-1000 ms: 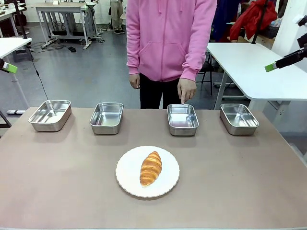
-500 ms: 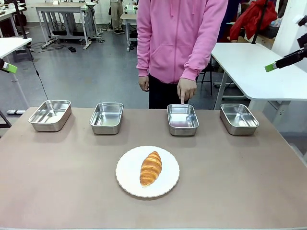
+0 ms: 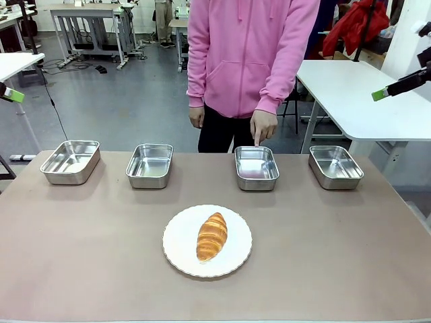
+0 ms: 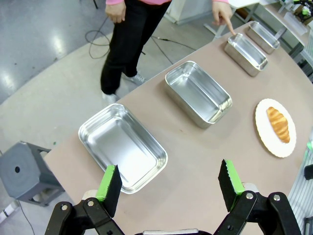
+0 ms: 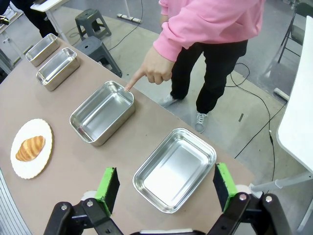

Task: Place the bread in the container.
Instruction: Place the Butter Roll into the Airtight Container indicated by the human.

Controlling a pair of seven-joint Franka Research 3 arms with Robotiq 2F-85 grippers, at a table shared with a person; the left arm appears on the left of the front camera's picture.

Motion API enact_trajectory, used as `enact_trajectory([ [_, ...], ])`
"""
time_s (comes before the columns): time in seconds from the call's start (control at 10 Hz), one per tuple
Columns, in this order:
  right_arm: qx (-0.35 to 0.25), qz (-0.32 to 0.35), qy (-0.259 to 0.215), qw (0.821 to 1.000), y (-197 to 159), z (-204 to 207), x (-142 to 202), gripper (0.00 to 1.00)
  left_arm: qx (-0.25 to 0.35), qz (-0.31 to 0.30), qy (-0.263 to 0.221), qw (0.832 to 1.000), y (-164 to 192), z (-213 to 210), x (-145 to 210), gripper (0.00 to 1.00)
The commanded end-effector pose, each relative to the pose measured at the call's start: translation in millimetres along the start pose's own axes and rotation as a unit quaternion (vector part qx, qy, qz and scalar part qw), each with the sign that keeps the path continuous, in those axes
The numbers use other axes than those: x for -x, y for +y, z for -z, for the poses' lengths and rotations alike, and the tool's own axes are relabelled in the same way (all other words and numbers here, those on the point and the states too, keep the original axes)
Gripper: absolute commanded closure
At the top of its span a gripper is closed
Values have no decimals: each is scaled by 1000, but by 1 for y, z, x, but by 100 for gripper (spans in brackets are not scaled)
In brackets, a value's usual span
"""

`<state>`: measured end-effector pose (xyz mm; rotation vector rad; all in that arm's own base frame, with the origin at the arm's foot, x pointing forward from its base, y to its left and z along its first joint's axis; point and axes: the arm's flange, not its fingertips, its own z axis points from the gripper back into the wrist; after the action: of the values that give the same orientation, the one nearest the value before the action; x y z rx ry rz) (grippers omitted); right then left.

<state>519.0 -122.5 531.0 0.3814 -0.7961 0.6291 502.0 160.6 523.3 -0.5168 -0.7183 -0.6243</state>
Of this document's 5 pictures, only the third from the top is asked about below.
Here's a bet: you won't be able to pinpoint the narrow grey desk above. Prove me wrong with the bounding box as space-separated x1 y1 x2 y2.
169 18 190 73

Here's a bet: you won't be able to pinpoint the golden croissant bread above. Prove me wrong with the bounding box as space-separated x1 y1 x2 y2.
196 211 228 264

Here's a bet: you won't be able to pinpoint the black chair frame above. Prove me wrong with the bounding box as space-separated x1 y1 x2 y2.
278 87 301 135

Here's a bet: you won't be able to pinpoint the red jacket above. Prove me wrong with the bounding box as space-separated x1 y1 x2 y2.
322 0 391 61

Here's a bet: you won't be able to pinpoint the pink hoodie torso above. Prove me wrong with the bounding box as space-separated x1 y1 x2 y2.
186 0 321 119

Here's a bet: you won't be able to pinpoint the small white side table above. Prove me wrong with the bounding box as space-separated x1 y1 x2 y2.
0 52 46 153

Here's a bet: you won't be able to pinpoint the black floor cable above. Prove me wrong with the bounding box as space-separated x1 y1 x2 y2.
39 65 70 141

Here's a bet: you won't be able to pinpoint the person in beige trousers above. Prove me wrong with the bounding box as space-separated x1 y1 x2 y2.
154 0 177 49

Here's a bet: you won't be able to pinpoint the white scalloped plate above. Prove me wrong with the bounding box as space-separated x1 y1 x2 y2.
162 204 253 279

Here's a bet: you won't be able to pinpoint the person's left forearm pink sleeve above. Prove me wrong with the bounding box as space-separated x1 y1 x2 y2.
255 36 312 116

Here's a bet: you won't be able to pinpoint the steel rectangular container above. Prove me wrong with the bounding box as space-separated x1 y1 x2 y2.
39 140 102 186
125 143 174 190
308 145 365 191
234 145 280 192

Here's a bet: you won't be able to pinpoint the black slanted stand pole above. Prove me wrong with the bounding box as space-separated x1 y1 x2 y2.
352 0 377 64

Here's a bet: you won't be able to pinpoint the black upright stand post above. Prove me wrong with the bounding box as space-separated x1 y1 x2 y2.
18 0 40 55

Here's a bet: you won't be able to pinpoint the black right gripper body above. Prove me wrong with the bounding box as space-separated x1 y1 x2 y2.
416 46 431 69

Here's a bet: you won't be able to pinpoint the person's right forearm pink sleeve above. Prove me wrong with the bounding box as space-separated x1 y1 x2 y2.
186 40 218 109

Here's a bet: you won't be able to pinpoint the large white side table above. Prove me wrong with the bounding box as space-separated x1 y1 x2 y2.
296 59 431 169

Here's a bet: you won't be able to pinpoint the grey workbench with frame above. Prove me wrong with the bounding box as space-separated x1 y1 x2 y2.
49 2 139 71

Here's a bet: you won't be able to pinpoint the person's left hand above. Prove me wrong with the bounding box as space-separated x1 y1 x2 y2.
250 109 279 148

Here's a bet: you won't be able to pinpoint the person's right hand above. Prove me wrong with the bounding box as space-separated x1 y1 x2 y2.
188 104 206 129

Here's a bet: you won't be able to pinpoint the black trousers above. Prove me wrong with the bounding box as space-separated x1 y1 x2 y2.
197 103 261 154

